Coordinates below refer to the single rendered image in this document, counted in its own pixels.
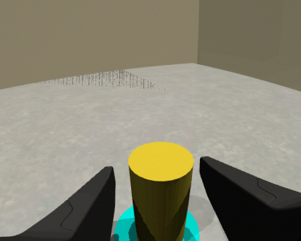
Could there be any yellow tall cylinder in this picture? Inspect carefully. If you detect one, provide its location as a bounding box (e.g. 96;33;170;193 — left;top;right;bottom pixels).
128;142;194;241

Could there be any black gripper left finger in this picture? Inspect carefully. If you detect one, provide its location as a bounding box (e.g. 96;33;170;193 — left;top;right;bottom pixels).
0;166;116;241

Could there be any cyan circle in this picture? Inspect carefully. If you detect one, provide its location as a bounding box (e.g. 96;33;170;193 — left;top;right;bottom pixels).
114;206;199;241

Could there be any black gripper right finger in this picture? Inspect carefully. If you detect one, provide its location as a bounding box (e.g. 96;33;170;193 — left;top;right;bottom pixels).
199;156;301;241

